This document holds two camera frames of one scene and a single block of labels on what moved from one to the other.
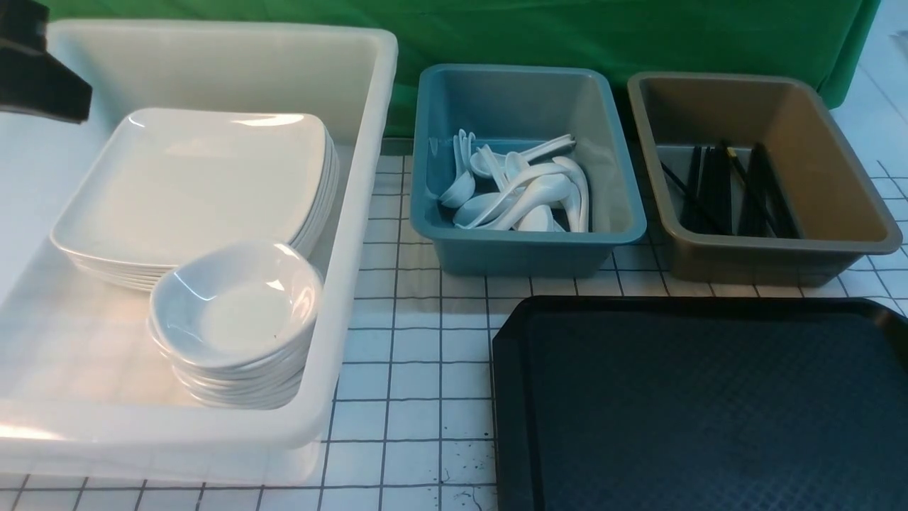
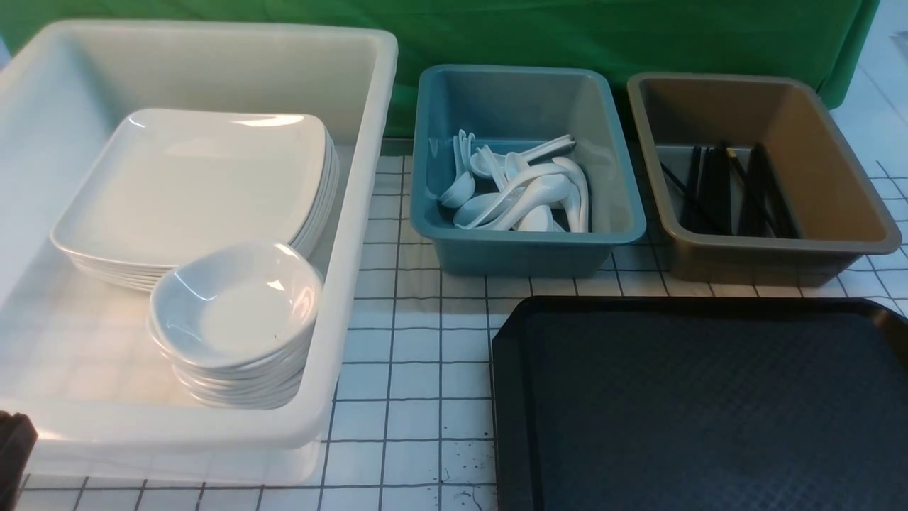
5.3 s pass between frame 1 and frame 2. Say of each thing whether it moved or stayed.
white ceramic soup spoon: moved
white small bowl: stayed
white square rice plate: stayed
